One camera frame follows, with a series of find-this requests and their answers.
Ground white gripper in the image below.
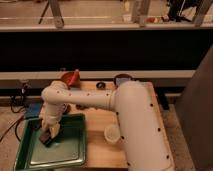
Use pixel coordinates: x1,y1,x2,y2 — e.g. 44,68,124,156
39,104,65,138

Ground dark eraser block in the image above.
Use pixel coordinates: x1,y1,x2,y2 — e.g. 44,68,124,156
39,131,52,146

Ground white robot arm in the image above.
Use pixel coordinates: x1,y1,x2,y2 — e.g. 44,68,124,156
41,81,174,171

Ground green plastic tray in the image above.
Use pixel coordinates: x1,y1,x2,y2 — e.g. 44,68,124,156
13,114,86,171

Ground blue box on floor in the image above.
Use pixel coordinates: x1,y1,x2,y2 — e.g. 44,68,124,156
25,103,42,119

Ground brown dried fruit pile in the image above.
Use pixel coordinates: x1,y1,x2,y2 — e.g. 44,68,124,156
75,104,88,110

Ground orange plastic funnel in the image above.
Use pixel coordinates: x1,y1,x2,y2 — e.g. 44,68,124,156
61,69,80,87

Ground dark bowl with blue cloth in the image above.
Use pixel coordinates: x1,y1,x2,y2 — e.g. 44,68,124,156
113,74,132,86

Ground black cables on floor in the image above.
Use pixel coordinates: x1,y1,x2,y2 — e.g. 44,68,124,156
0,83,31,143

